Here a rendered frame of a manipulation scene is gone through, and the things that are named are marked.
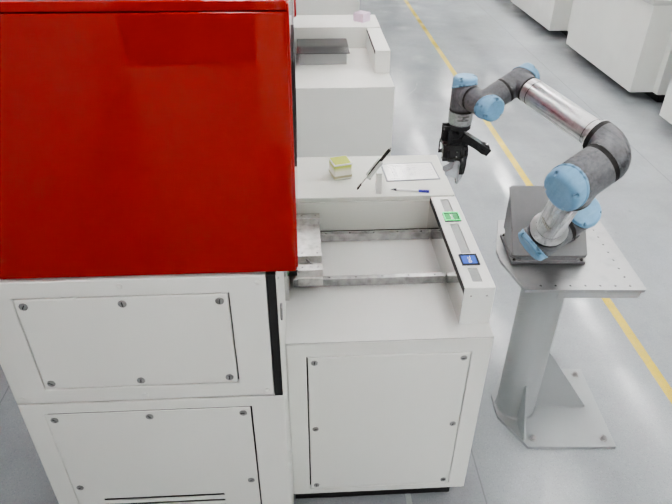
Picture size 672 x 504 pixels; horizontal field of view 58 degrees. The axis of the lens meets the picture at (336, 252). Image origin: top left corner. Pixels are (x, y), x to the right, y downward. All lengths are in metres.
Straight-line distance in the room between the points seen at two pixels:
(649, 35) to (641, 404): 4.06
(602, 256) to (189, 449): 1.54
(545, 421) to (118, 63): 2.22
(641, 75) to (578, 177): 4.92
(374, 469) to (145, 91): 1.55
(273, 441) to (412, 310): 0.58
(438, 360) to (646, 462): 1.19
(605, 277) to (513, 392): 0.69
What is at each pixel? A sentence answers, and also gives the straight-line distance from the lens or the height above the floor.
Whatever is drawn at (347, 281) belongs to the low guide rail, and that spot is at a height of 0.84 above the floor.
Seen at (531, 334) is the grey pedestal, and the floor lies 0.49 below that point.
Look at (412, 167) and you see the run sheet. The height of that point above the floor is 0.97.
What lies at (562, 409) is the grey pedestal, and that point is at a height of 0.01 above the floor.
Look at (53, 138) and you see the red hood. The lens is 1.34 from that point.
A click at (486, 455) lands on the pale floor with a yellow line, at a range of 2.66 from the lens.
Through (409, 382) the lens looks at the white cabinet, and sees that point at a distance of 1.97.
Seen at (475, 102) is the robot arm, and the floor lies 1.42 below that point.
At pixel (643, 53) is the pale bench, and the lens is 6.45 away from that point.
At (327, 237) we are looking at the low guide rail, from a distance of 2.24.
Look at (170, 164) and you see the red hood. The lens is 1.30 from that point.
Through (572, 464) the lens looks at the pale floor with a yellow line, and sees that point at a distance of 2.73.
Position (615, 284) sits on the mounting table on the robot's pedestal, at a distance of 2.25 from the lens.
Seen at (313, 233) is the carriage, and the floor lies 0.88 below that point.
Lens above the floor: 2.06
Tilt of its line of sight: 34 degrees down
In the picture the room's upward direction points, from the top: straight up
